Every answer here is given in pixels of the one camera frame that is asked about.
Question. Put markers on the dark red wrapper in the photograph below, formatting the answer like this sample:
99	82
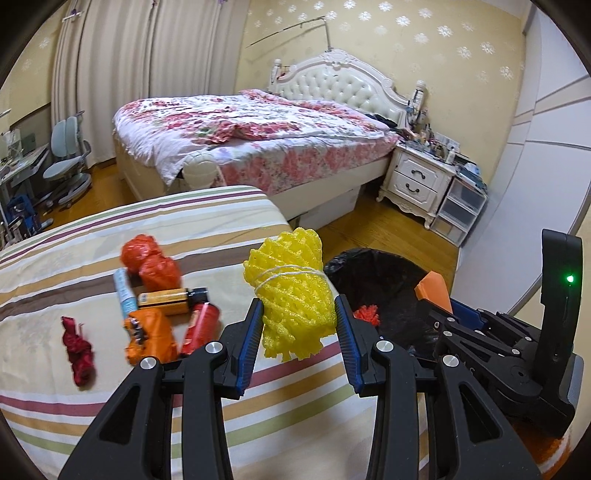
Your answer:
79	355

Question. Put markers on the orange paper carton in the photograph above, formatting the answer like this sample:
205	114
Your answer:
434	288

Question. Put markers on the thin metal rod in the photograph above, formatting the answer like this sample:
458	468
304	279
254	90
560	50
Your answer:
286	30

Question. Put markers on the clear plastic drawer unit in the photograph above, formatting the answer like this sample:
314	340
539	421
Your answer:
461	207

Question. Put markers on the study desk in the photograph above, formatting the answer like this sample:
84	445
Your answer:
23	164

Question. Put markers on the trash bin with black bag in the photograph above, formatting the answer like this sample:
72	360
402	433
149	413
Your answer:
369	277

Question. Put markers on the dark clothing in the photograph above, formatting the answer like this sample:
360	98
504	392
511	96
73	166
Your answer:
383	121

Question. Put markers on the blue crate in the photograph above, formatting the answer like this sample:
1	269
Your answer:
18	217

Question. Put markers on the grey desk chair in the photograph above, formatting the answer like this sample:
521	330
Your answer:
64	170

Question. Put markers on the red plastic bag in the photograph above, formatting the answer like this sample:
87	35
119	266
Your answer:
138	251
159	274

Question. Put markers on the blue grey pouch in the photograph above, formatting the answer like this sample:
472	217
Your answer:
473	174

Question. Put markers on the floral quilt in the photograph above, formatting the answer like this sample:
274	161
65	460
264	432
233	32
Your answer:
258	134

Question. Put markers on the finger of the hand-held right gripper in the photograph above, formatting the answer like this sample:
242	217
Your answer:
461	346
466	311

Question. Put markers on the yellow foam net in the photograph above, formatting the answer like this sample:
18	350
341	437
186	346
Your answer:
286	286

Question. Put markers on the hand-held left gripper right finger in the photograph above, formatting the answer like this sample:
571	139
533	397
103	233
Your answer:
345	332

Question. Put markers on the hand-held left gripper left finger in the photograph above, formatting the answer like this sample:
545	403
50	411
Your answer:
251	332

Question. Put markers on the white bed with tufted headboard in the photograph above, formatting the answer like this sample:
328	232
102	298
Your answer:
337	83

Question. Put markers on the white wall socket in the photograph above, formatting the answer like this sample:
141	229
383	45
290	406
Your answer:
448	142

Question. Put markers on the brown bottle with black cap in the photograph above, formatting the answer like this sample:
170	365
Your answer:
166	300

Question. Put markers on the red can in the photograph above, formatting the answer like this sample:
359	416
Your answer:
199	327

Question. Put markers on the white nightstand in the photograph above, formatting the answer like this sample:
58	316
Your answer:
415	180

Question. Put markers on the red foam net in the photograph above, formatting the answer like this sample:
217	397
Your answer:
367	316

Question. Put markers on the light blue tube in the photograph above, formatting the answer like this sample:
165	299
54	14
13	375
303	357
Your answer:
125	295

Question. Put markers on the orange snack packet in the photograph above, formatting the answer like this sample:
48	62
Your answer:
150	334

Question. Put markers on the white storage box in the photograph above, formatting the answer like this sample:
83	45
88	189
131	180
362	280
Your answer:
334	207

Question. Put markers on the pile of small toiletries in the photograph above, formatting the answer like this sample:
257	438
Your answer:
429	138

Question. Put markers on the white wardrobe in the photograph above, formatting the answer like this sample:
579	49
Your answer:
545	138

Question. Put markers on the beige curtain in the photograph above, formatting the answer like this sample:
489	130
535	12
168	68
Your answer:
203	50
106	78

